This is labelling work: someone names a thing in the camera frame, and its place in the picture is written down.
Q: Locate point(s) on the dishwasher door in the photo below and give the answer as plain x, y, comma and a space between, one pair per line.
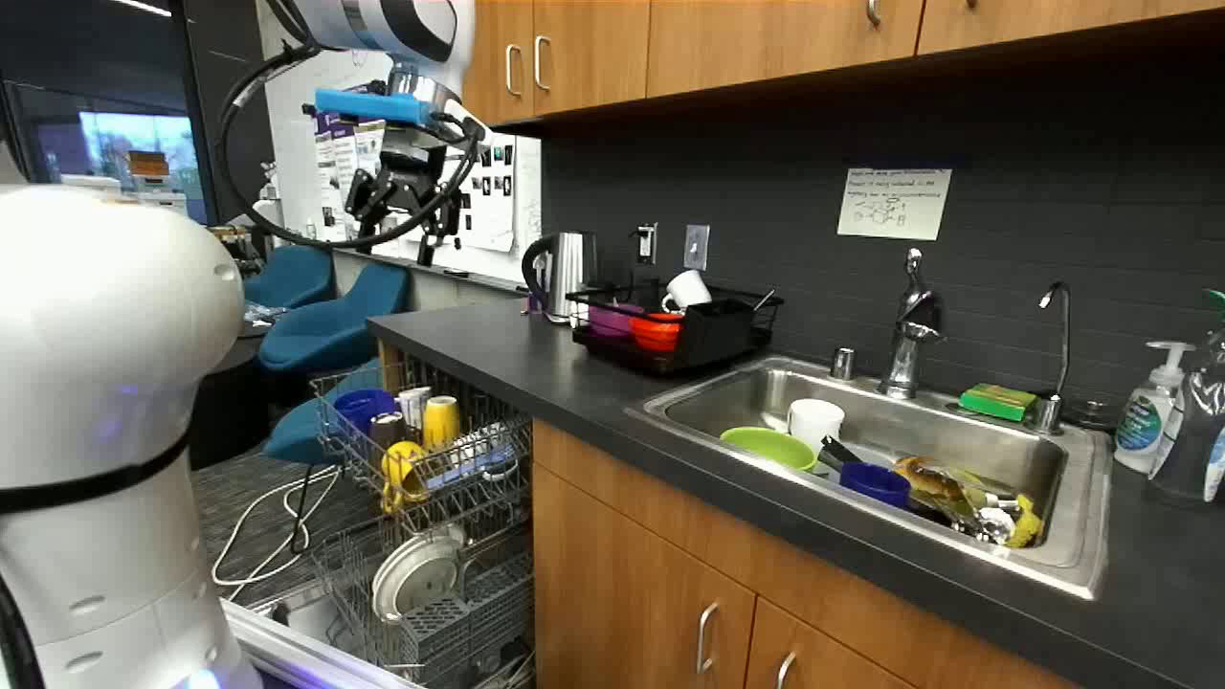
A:
288, 643

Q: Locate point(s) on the white poster with photos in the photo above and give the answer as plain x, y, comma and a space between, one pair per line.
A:
496, 192

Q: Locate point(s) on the orange plastic bowl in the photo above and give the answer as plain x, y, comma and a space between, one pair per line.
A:
660, 333

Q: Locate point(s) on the whiteboard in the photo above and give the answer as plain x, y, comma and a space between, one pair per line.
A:
522, 192

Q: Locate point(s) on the yellow plastic cup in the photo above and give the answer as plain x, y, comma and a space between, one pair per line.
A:
443, 423

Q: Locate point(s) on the chrome kitchen faucet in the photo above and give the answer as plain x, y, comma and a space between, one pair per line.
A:
906, 359

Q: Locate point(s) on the white dinner plate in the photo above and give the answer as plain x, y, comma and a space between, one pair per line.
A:
410, 577

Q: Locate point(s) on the white soap pump dispenser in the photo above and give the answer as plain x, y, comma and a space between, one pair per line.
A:
1145, 425

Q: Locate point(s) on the white paper notice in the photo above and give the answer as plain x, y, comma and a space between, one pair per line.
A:
893, 203

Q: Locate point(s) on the white cup in sink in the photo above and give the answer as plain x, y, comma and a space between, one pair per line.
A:
815, 423

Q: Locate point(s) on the green plastic plate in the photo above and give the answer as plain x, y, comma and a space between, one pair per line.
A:
766, 451

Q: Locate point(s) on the purple plastic bowl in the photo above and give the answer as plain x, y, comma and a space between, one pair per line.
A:
613, 323

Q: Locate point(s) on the yellow rag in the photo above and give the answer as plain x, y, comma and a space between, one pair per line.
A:
952, 493

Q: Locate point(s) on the wall light switch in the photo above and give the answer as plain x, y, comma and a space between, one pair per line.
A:
698, 248

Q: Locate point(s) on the wooden wall cabinet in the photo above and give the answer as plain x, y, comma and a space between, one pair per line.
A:
766, 39

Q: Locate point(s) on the wooden base cabinet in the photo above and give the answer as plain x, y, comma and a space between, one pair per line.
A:
613, 600

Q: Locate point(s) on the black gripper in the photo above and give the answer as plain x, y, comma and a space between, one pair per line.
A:
419, 160

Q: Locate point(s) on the green sponge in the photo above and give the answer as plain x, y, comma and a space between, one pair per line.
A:
995, 404

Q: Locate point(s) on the purple header poster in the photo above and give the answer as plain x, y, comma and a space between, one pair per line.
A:
331, 178

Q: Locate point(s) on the stainless steel sink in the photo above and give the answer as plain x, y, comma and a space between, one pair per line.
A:
970, 447

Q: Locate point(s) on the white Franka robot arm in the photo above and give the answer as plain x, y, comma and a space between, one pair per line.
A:
102, 332

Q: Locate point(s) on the thin gooseneck water tap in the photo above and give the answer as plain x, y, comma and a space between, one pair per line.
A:
1059, 368

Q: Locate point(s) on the black dish drying rack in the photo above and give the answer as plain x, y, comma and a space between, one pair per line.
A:
720, 332

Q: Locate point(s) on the small white cup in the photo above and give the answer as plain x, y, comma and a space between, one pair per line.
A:
415, 406

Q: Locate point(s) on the white ceramic mug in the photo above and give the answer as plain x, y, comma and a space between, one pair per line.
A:
687, 291

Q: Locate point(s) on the bright window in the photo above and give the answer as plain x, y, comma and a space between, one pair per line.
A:
126, 160

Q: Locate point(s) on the wall power outlet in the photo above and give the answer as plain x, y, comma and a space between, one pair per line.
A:
647, 241

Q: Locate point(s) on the blue plastic bowl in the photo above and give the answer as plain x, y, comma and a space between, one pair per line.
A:
348, 412

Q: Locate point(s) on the blue plastic container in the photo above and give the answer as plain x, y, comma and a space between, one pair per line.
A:
873, 483

